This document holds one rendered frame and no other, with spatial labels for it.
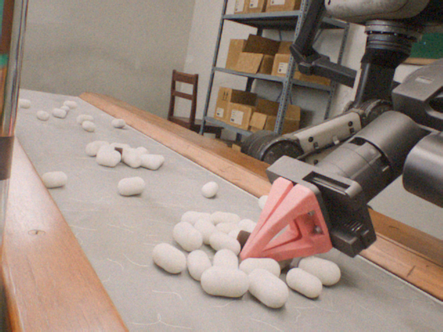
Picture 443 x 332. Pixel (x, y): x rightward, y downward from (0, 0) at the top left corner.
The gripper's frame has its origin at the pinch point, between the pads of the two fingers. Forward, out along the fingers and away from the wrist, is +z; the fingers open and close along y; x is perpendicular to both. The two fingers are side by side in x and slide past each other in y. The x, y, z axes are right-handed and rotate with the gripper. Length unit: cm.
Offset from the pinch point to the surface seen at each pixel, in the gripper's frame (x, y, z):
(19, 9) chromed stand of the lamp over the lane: -24.6, 5.1, 6.4
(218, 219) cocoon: 1.6, -9.6, -1.7
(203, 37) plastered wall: 87, -437, -208
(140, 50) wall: 74, -478, -147
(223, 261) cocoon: -2.4, 1.2, 2.7
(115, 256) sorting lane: -5.0, -4.6, 9.0
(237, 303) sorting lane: -1.0, 4.2, 4.0
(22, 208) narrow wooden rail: -11.2, -9.2, 12.8
